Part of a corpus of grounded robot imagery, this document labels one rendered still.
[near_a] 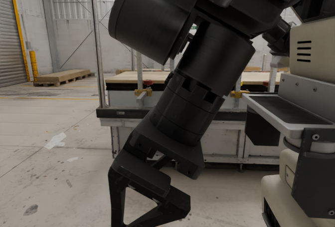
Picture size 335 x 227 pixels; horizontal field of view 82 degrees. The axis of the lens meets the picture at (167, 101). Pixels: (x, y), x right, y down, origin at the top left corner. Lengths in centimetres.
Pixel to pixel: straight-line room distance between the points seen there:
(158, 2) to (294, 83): 41
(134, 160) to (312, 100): 38
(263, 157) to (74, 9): 913
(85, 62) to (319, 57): 940
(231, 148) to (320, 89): 162
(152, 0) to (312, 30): 40
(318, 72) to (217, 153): 161
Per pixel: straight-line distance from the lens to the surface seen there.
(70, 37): 992
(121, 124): 168
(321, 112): 45
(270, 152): 215
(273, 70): 163
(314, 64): 51
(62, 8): 1013
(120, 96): 182
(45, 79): 754
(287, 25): 67
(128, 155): 16
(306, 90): 48
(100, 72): 160
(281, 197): 61
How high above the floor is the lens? 116
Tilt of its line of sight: 15 degrees down
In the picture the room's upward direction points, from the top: straight up
